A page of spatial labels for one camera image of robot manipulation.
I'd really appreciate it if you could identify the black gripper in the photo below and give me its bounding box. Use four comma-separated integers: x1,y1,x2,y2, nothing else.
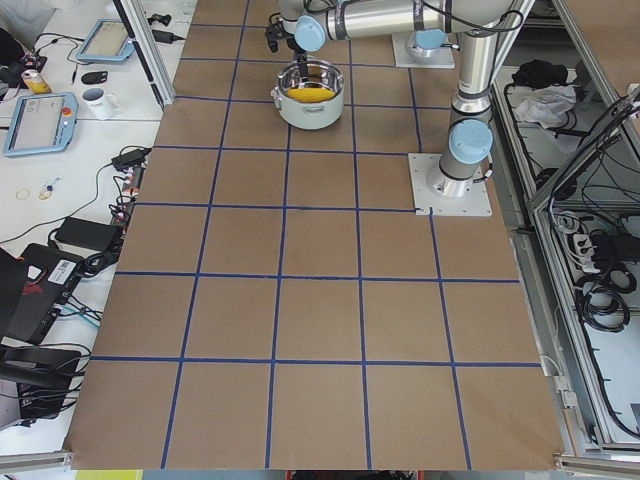
293,49,309,80

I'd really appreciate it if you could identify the yellow corn cob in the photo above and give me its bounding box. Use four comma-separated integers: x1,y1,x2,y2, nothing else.
286,87,336,103

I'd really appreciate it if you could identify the pale green electric pot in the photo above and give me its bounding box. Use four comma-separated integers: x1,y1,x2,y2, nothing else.
271,58,345,130

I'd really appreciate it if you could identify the black power adapter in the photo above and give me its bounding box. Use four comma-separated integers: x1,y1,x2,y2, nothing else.
111,148,152,171

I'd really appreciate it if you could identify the blue teach pendant far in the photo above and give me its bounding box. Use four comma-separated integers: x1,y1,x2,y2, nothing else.
76,19,134,64

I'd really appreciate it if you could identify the blue teach pendant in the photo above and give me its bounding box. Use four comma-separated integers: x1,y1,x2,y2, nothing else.
3,92,78,157
76,19,134,64

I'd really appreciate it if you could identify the white mug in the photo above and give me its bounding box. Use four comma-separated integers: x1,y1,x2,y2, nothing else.
82,87,120,120

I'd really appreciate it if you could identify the blue teach pendant near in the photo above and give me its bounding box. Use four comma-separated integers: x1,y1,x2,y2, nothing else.
3,92,78,157

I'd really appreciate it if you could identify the black laptop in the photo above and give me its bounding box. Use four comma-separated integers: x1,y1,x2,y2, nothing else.
1,243,84,345

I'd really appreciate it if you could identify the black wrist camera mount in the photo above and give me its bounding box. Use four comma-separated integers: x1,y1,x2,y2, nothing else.
265,20,287,53

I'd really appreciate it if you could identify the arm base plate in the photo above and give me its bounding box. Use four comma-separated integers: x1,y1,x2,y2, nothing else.
392,29,455,69
408,153,492,217

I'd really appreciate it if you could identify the aluminium frame post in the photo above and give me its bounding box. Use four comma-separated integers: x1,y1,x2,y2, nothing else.
113,0,175,109

